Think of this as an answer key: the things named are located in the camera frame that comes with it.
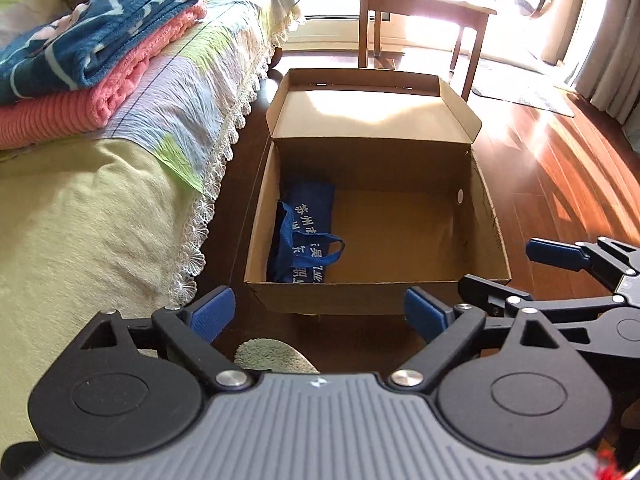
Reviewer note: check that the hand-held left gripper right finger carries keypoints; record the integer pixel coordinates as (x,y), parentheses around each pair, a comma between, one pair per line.
(425,310)

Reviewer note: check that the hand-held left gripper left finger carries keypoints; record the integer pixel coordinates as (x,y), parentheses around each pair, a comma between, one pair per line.
(215,310)

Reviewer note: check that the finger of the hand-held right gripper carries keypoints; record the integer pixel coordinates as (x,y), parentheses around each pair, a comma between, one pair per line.
(550,252)
(480,290)

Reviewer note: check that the cardboard box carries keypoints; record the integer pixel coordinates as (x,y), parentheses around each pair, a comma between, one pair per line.
(400,240)

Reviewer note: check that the blue shopping bag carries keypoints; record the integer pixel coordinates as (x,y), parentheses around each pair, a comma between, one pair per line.
(310,210)

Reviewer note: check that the light green fuzzy slipper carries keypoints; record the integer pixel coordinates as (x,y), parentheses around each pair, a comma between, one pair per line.
(275,357)

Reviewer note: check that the grey floor mat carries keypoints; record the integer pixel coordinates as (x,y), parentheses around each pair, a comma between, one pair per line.
(525,90)

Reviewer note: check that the patchwork bed sheet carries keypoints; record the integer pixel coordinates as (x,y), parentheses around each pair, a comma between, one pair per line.
(165,110)

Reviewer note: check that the light curtain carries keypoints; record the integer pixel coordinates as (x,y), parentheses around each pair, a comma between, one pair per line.
(610,50)

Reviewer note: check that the white washing machine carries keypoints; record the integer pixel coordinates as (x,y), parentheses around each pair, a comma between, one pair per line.
(555,25)

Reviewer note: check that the pink ribbed blanket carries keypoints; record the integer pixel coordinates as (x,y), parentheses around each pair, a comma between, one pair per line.
(75,110)

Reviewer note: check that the wooden table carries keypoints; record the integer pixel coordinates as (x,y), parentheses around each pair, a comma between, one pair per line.
(425,2)

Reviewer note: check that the teal patterned blanket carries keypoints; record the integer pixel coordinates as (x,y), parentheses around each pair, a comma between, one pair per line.
(100,35)

